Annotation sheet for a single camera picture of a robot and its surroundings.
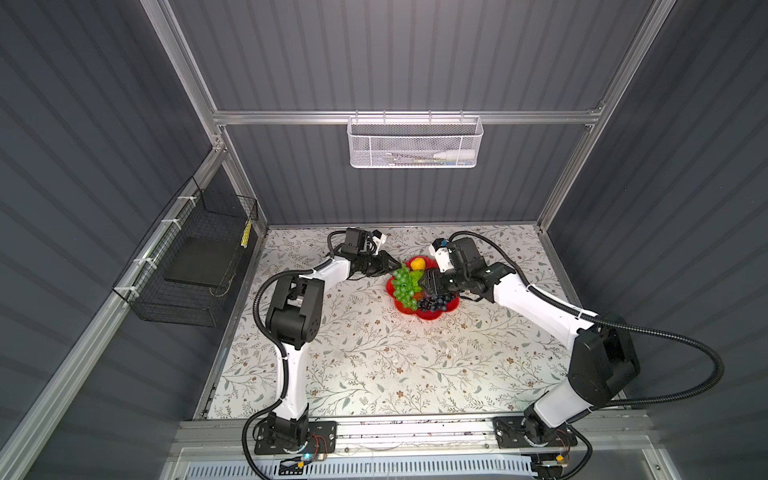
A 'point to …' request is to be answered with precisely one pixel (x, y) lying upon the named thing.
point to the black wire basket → (184, 271)
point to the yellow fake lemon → (418, 264)
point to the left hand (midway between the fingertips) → (400, 265)
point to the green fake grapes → (406, 286)
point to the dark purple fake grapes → (437, 301)
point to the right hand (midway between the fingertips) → (429, 282)
